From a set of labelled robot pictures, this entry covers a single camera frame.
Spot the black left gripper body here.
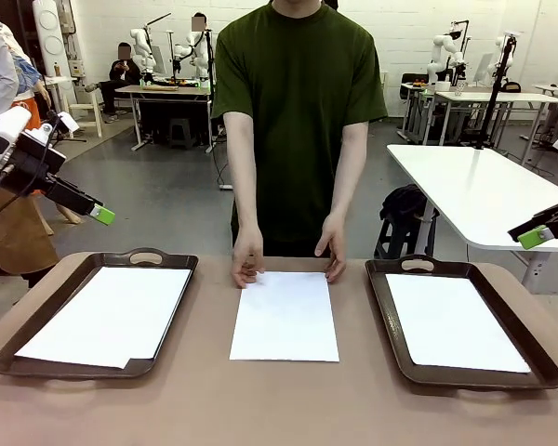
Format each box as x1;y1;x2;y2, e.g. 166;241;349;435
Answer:
0;132;68;197

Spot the white A4 paper sheet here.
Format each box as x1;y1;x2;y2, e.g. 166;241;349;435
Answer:
384;272;533;374
128;268;193;361
13;265;185;371
228;270;341;363

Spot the person's left forearm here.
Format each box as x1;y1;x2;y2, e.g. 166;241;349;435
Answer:
327;121;370;224

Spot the person's right forearm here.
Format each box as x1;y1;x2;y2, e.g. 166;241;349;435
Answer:
222;111;266;233

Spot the person's right hand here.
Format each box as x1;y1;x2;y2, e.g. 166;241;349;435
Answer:
231;226;266;290

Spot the person's left hand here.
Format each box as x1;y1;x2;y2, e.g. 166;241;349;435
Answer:
313;214;349;284

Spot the large white table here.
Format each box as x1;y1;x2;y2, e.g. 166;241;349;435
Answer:
385;142;558;295

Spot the small white side table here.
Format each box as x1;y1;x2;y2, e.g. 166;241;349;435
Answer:
40;75;75;115

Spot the small black stool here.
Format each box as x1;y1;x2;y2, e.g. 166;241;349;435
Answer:
168;117;193;150

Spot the seated person in black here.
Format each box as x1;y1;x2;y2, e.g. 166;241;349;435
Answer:
84;41;143;125

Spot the white tower air conditioner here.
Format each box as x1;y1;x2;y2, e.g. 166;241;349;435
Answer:
31;0;72;79

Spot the black step stool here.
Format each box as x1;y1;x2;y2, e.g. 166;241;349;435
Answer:
373;214;442;261

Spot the white background desk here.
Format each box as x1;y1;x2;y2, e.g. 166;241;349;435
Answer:
420;89;558;166

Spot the wooden top background table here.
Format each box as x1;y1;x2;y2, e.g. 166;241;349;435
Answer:
114;83;218;153

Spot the dark brown plastic tray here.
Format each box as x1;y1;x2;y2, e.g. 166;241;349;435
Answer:
365;254;558;390
0;247;200;380

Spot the standing person behind robot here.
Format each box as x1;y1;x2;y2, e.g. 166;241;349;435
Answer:
185;12;215;89

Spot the person in green T-shirt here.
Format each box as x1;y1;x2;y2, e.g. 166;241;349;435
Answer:
211;0;390;259

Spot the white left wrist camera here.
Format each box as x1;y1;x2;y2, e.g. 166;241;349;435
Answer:
24;110;81;149

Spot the black camera pole stand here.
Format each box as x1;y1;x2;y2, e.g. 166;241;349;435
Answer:
472;34;517;151

